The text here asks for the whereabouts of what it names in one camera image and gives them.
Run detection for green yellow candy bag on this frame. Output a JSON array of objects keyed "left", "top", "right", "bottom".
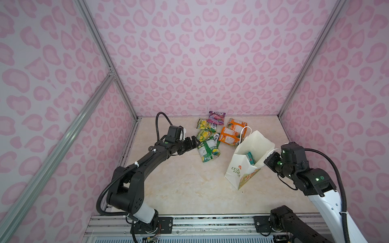
[
  {"left": 197, "top": 118, "right": 217, "bottom": 132},
  {"left": 196, "top": 129, "right": 214, "bottom": 142}
]

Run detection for green Fox's spring tea bag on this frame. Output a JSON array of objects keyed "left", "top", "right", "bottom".
[{"left": 198, "top": 139, "right": 220, "bottom": 163}]

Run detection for teal mint candy bag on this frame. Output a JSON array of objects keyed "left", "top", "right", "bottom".
[{"left": 245, "top": 152, "right": 255, "bottom": 165}]

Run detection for white paper bag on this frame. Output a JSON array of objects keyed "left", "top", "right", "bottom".
[{"left": 224, "top": 127, "right": 275, "bottom": 190}]

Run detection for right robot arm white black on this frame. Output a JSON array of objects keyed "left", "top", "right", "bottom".
[{"left": 256, "top": 142, "right": 366, "bottom": 243}]

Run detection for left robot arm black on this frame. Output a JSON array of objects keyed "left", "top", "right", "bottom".
[{"left": 106, "top": 136, "right": 200, "bottom": 224}]

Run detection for green rainbow candy bag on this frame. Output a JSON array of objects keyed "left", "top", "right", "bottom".
[{"left": 212, "top": 132, "right": 220, "bottom": 147}]

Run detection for orange candy bag lower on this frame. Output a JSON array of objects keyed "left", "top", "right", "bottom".
[{"left": 219, "top": 127, "right": 242, "bottom": 146}]

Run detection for orange candy bag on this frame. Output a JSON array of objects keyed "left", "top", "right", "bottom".
[
  {"left": 227, "top": 118, "right": 247, "bottom": 133},
  {"left": 219, "top": 127, "right": 242, "bottom": 146}
]

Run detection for purple candy bag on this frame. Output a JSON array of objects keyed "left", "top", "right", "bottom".
[{"left": 207, "top": 111, "right": 226, "bottom": 126}]

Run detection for orange candy bag upper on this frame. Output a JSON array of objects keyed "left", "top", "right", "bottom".
[{"left": 227, "top": 118, "right": 247, "bottom": 133}]

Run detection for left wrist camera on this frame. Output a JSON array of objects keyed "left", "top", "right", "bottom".
[{"left": 165, "top": 125, "right": 186, "bottom": 143}]

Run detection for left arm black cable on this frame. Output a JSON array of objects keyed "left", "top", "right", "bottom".
[{"left": 155, "top": 111, "right": 173, "bottom": 142}]

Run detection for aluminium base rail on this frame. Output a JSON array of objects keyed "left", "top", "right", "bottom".
[{"left": 81, "top": 215, "right": 323, "bottom": 243}]

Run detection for aluminium corner frame post right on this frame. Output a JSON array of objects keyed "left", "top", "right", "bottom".
[{"left": 278, "top": 0, "right": 348, "bottom": 119}]

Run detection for aluminium corner frame post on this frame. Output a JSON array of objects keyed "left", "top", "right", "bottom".
[
  {"left": 278, "top": 0, "right": 348, "bottom": 119},
  {"left": 74, "top": 0, "right": 139, "bottom": 120}
]

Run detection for aluminium corner frame post left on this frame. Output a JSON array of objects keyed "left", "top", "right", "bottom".
[{"left": 74, "top": 0, "right": 139, "bottom": 120}]

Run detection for aluminium diagonal frame bar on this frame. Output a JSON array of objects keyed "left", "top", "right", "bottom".
[{"left": 1, "top": 74, "right": 115, "bottom": 243}]

